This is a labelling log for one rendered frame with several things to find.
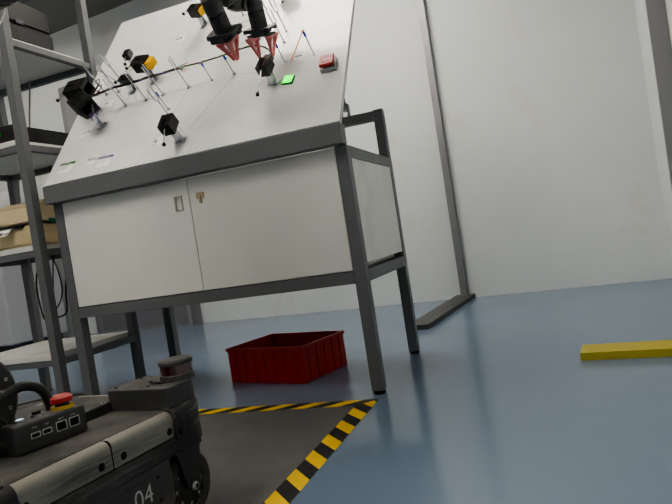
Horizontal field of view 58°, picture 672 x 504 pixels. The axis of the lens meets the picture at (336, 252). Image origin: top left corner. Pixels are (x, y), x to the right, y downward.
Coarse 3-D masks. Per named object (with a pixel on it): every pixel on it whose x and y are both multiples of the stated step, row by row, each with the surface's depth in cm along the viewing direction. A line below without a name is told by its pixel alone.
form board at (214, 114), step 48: (192, 0) 271; (288, 0) 241; (336, 0) 228; (144, 48) 261; (192, 48) 246; (288, 48) 221; (336, 48) 210; (96, 96) 252; (192, 96) 225; (240, 96) 214; (288, 96) 204; (336, 96) 195; (96, 144) 230; (144, 144) 218; (192, 144) 208
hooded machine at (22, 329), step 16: (0, 192) 511; (0, 208) 498; (0, 272) 482; (16, 272) 494; (0, 288) 483; (16, 288) 492; (0, 304) 484; (16, 304) 491; (0, 320) 486; (16, 320) 489; (64, 320) 532; (0, 336) 487; (16, 336) 487
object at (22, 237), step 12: (24, 204) 241; (0, 216) 240; (12, 216) 238; (24, 216) 237; (48, 216) 243; (0, 228) 238; (24, 228) 234; (48, 228) 242; (0, 240) 237; (12, 240) 236; (24, 240) 234; (48, 240) 241
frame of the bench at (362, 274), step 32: (384, 160) 235; (352, 192) 191; (64, 224) 228; (352, 224) 191; (64, 256) 229; (352, 256) 192; (224, 288) 209; (256, 288) 204; (288, 288) 200; (416, 352) 246; (96, 384) 232; (384, 384) 194
